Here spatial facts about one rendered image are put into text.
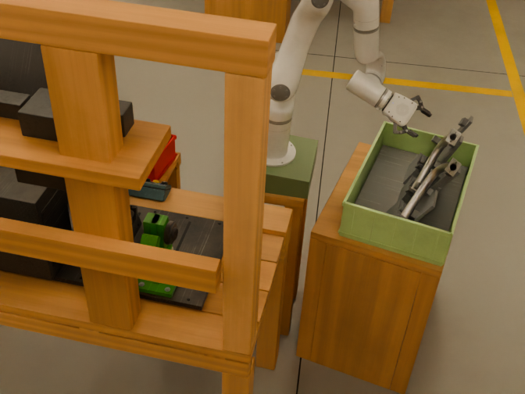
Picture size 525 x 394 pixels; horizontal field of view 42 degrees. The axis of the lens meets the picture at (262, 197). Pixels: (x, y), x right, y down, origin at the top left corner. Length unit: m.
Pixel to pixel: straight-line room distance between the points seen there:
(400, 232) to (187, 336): 0.90
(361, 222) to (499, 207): 1.83
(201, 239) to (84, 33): 1.10
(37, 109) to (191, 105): 3.06
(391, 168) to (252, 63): 1.58
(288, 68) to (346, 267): 0.83
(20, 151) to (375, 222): 1.34
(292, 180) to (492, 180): 2.07
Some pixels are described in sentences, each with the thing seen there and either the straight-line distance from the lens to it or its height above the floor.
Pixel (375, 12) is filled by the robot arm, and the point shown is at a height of 1.62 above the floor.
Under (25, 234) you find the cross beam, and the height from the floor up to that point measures 1.27.
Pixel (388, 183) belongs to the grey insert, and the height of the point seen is 0.85.
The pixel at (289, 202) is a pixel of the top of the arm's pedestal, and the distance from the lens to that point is 2.74.
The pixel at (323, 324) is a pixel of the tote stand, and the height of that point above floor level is 0.28.
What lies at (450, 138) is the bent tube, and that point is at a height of 1.13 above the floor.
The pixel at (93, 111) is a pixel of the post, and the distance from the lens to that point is 1.70.
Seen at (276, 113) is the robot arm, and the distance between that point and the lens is 2.61.
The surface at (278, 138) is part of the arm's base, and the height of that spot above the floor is 1.07.
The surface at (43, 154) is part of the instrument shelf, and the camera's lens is 1.84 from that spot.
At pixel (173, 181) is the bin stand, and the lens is 3.10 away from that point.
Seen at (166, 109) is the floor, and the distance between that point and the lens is 4.84.
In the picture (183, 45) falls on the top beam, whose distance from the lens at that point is 1.52.
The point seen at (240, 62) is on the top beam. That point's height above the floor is 1.88.
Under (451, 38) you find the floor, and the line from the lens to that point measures 6.14.
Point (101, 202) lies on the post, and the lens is 1.87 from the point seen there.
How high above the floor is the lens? 2.60
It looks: 40 degrees down
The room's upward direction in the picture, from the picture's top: 3 degrees clockwise
